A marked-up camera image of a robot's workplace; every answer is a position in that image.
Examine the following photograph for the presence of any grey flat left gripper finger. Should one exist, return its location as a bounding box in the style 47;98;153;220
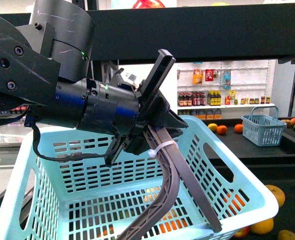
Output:
155;126;223;233

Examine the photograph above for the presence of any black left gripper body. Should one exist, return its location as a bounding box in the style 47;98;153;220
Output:
104;49;188;167

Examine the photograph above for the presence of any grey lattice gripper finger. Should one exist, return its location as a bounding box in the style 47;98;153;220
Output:
115;124;181;240

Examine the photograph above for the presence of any large light blue basket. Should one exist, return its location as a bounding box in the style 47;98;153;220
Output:
0;115;279;240

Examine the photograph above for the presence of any yellow lemon far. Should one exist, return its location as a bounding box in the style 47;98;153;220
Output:
207;123;218;133

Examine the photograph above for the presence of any black far fruit shelf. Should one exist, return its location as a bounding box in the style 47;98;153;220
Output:
203;118;295;165

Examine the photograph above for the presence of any black upper shelf beam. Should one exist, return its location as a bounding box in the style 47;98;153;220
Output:
0;1;295;66

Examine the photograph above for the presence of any black shelf upright right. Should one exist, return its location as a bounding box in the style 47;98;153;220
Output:
288;70;295;117

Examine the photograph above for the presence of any white zip tie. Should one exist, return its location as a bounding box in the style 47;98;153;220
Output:
148;140;180;158

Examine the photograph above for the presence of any orange tangerine far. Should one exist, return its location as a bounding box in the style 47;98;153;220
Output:
216;125;228;135

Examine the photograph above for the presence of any orange far by basket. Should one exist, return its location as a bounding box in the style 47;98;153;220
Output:
234;123;243;134

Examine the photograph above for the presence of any small blue shopping basket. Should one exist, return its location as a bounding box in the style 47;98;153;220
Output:
241;106;287;147

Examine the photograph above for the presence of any red apple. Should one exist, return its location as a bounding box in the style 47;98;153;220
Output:
233;226;251;240

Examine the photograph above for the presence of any golden orange apple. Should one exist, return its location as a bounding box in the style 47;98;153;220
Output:
266;184;286;208

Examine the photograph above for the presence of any yellow orange fruit centre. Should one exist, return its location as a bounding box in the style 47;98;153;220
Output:
250;218;274;235

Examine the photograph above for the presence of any olive kiwi lower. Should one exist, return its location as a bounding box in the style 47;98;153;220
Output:
277;229;295;240

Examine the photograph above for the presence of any glass top freezer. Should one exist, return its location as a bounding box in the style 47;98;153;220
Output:
0;119;32;175

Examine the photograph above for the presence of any white wall shelf with bottles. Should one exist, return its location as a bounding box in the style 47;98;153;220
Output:
171;59;276;118

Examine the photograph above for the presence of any black cable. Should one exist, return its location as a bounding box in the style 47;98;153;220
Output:
24;106;122;163

